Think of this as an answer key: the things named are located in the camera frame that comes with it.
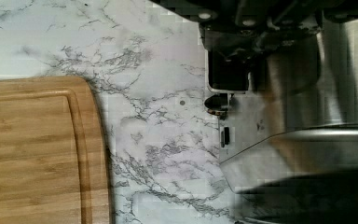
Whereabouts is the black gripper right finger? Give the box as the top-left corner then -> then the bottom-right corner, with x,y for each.
234,170 -> 358,224

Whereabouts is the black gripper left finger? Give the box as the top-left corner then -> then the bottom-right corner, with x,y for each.
150,0 -> 358,53

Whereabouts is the stainless steel slot toaster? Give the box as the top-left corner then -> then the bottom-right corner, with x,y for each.
205,20 -> 358,197

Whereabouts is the black toaster lever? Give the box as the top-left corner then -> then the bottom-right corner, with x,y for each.
220,127 -> 230,147

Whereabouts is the bamboo cutting board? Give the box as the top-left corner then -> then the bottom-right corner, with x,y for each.
0,77 -> 113,224

